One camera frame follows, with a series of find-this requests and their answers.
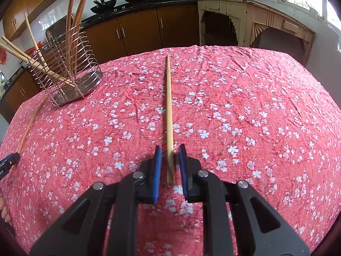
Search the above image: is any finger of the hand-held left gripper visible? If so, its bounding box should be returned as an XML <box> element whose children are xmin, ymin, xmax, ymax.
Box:
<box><xmin>0</xmin><ymin>152</ymin><xmax>20</xmax><ymax>178</ymax></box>

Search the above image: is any black wok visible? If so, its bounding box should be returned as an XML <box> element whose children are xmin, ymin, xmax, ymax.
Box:
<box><xmin>90</xmin><ymin>0</ymin><xmax>118</xmax><ymax>14</ymax></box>

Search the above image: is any wooden chopstick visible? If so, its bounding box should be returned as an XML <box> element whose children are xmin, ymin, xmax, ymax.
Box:
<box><xmin>1</xmin><ymin>36</ymin><xmax>78</xmax><ymax>87</ymax></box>
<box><xmin>65</xmin><ymin>0</ymin><xmax>80</xmax><ymax>71</ymax></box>
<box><xmin>13</xmin><ymin>95</ymin><xmax>48</xmax><ymax>170</ymax></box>
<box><xmin>24</xmin><ymin>13</ymin><xmax>66</xmax><ymax>96</ymax></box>
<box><xmin>71</xmin><ymin>0</ymin><xmax>95</xmax><ymax>71</ymax></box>
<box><xmin>165</xmin><ymin>54</ymin><xmax>175</xmax><ymax>184</ymax></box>
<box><xmin>0</xmin><ymin>43</ymin><xmax>70</xmax><ymax>86</ymax></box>

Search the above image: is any cream wooden side table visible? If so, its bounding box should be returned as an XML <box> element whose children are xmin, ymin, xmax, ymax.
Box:
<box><xmin>197</xmin><ymin>0</ymin><xmax>316</xmax><ymax>66</ymax></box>

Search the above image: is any crumpled red plastic bag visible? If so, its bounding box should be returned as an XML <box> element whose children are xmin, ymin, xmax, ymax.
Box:
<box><xmin>26</xmin><ymin>41</ymin><xmax>42</xmax><ymax>53</ymax></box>

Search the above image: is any person's left hand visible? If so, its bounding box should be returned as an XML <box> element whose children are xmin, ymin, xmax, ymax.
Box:
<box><xmin>0</xmin><ymin>189</ymin><xmax>12</xmax><ymax>223</ymax></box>

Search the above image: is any red floral tablecloth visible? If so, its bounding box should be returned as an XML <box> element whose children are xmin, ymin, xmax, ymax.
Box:
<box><xmin>0</xmin><ymin>45</ymin><xmax>341</xmax><ymax>256</ymax></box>

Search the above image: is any brown kitchen base cabinet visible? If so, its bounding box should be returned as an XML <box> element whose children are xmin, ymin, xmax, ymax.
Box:
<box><xmin>0</xmin><ymin>4</ymin><xmax>201</xmax><ymax>123</ymax></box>

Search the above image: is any black kitchen countertop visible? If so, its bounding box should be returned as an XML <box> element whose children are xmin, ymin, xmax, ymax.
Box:
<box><xmin>0</xmin><ymin>0</ymin><xmax>205</xmax><ymax>91</ymax></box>

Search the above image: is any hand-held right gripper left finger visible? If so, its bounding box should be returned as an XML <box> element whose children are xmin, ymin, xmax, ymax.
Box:
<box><xmin>29</xmin><ymin>145</ymin><xmax>162</xmax><ymax>256</ymax></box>

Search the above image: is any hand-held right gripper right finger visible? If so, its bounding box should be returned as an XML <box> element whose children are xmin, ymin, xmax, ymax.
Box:
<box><xmin>178</xmin><ymin>143</ymin><xmax>311</xmax><ymax>256</ymax></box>

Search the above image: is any metal wire utensil rack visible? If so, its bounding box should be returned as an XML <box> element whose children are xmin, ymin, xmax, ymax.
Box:
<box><xmin>27</xmin><ymin>23</ymin><xmax>104</xmax><ymax>106</ymax></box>

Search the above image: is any dark cutting board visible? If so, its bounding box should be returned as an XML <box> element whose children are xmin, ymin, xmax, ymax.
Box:
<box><xmin>45</xmin><ymin>16</ymin><xmax>70</xmax><ymax>42</ymax></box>

